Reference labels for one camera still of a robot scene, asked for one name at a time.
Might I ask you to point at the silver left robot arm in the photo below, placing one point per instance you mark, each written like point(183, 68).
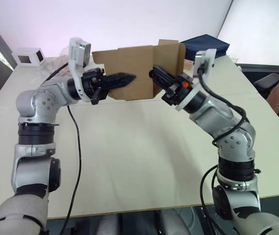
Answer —
point(35, 105)

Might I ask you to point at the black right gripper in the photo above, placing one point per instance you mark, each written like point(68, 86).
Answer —
point(178, 90)

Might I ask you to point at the grey rounded shape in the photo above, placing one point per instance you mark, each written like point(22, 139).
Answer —
point(173, 224)

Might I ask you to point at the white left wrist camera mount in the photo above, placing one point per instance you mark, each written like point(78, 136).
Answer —
point(75, 56)

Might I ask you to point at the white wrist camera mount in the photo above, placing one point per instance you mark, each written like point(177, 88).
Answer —
point(204, 57)
point(75, 56)

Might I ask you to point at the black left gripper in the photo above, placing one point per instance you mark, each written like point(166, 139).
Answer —
point(92, 83)

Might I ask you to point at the white cube with dark windows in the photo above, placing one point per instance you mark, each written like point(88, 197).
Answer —
point(29, 52)

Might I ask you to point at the black office chair armrest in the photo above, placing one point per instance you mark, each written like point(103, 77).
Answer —
point(264, 82)

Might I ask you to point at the small brown cardboard box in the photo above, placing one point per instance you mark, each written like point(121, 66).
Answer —
point(134, 61)

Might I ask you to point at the crumpled clear plastic bag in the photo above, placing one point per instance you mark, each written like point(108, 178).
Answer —
point(56, 63)

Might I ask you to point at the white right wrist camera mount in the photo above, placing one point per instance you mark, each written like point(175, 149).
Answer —
point(204, 57)

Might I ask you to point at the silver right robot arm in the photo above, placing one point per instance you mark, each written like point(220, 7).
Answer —
point(235, 144)

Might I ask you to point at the navy blue fabric bag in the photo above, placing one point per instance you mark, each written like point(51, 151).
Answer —
point(203, 45)

